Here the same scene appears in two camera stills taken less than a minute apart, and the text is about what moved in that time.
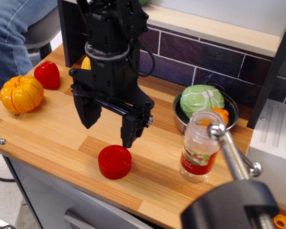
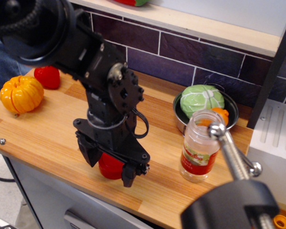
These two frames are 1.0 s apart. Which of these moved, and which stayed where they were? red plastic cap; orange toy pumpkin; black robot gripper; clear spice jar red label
Moved: black robot gripper
Stayed: orange toy pumpkin; red plastic cap; clear spice jar red label
